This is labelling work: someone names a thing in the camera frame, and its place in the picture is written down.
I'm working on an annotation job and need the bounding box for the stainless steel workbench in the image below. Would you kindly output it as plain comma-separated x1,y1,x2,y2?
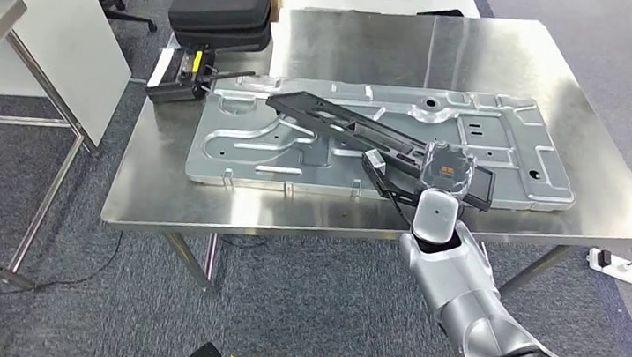
93,0,632,344

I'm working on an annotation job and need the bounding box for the black zippered hard case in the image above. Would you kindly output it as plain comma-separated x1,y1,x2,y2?
163,0,277,59

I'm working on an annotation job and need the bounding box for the black plastic plate bracket part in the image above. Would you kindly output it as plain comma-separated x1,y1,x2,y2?
256,86,504,215

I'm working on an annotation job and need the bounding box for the black right camera cable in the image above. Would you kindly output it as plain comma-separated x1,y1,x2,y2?
378,186,420,231

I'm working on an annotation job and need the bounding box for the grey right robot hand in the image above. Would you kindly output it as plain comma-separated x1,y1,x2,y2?
415,139,480,204

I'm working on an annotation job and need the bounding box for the white power strip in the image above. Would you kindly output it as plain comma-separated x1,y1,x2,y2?
584,245,632,286

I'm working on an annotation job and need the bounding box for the flat black item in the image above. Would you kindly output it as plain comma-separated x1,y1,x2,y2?
414,4,466,21

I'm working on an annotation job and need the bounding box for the black device with antenna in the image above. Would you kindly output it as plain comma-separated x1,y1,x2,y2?
142,41,260,117

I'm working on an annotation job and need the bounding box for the silver stamped sheet metal panel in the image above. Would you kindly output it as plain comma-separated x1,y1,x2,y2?
182,60,587,226

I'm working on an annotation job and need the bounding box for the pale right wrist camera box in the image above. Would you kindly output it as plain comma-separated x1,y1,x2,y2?
359,146,391,179

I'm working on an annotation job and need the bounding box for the black right camera bracket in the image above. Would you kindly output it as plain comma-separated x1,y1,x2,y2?
356,157,431,212

